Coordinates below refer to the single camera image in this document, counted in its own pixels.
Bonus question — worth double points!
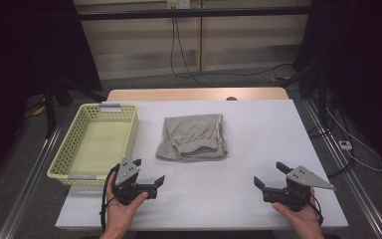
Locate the person's right hand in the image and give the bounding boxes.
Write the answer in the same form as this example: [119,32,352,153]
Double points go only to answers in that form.
[272,187,324,232]

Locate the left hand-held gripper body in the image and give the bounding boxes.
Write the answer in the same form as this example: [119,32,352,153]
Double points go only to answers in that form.
[112,157,157,206]

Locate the aluminium floor rail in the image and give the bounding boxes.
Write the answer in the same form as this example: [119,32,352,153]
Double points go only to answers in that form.
[301,99,382,239]
[0,124,63,239]

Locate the white floor cable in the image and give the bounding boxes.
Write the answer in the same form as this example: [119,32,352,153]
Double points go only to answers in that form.
[324,108,382,173]

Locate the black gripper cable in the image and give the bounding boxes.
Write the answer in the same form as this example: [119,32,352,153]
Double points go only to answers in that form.
[307,186,324,225]
[99,162,120,232]

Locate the person's left hand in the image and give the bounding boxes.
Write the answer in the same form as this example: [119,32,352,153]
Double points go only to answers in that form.
[103,172,149,232]

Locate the pale yellow plastic basket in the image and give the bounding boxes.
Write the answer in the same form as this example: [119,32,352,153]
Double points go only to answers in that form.
[47,103,139,186]

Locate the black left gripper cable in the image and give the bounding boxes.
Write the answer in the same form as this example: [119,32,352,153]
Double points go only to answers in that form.
[99,162,120,232]

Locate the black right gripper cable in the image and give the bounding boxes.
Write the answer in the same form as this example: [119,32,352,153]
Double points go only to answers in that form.
[307,186,324,225]

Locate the white wall outlet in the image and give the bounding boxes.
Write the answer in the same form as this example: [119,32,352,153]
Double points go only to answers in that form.
[166,0,191,10]

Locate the black curtain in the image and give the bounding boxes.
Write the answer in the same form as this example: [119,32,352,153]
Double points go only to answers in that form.
[292,0,382,172]
[0,0,103,190]

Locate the grey pants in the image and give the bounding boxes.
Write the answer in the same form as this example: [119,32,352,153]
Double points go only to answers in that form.
[155,113,229,162]

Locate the black metal stand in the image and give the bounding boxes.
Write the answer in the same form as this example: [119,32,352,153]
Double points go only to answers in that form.
[42,78,107,139]
[306,64,334,138]

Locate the black horizontal metal bar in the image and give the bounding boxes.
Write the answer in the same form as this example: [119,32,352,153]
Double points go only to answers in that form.
[78,6,312,22]

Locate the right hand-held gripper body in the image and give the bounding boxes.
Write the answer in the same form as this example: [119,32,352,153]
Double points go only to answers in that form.
[263,165,337,212]

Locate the black hanging wall cable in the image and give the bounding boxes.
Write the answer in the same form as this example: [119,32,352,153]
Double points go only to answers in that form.
[169,8,294,88]

